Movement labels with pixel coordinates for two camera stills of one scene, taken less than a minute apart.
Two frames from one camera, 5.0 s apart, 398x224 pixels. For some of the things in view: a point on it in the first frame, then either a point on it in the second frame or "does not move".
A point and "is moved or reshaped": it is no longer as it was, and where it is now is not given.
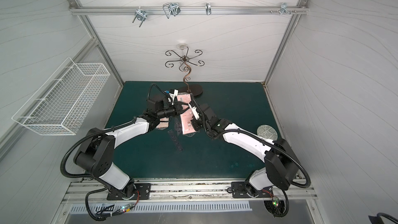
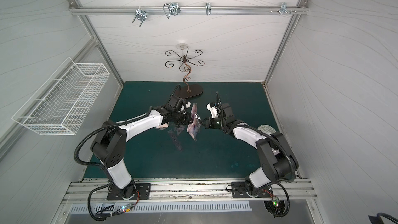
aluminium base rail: [187, 191] does not move
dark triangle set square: [178, 126] does not move
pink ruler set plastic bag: [164, 124] does not move
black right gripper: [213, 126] -> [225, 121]
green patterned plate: [268, 132] does not move
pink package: [186, 114] is moved or reshaped
